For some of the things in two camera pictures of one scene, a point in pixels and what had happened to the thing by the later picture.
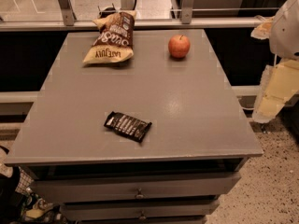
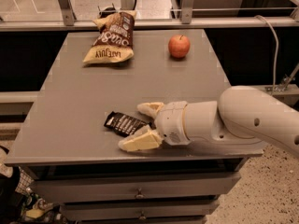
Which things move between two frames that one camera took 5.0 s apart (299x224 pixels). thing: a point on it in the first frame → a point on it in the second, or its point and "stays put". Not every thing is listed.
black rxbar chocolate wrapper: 127,125 stays put
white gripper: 286,32 → 171,121
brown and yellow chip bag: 115,38 stays put
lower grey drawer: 138,211 stays put
